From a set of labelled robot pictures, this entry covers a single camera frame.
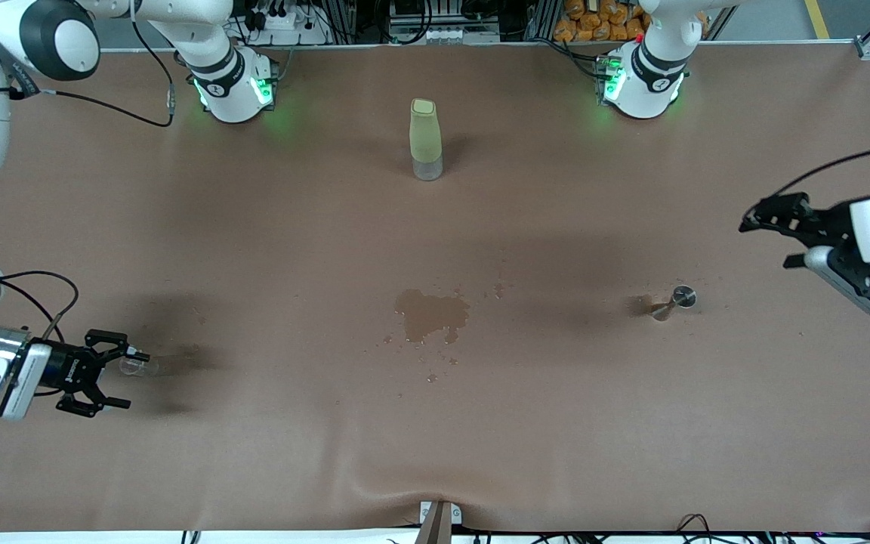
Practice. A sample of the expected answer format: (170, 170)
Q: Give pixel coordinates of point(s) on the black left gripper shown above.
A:
(822, 224)

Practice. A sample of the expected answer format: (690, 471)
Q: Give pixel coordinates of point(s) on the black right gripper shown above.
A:
(69, 369)

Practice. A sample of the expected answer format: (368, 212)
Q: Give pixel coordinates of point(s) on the clear glass cup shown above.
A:
(137, 366)

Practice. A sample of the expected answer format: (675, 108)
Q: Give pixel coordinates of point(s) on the steel double cone jigger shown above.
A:
(683, 296)

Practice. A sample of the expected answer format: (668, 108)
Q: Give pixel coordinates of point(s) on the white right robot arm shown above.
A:
(216, 91)

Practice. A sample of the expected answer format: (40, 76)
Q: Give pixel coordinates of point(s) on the orange snack pile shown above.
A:
(586, 26)

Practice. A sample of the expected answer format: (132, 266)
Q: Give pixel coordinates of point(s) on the brown table mat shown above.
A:
(480, 423)

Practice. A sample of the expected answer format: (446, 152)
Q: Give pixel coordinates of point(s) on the white power strip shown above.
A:
(284, 23)

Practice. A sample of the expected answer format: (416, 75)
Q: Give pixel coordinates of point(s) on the green bottle with clear base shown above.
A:
(425, 136)

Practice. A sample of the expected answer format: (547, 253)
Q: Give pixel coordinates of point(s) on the black equipment rack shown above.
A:
(442, 19)

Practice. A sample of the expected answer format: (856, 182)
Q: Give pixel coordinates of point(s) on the metal bracket with brown post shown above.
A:
(439, 525)

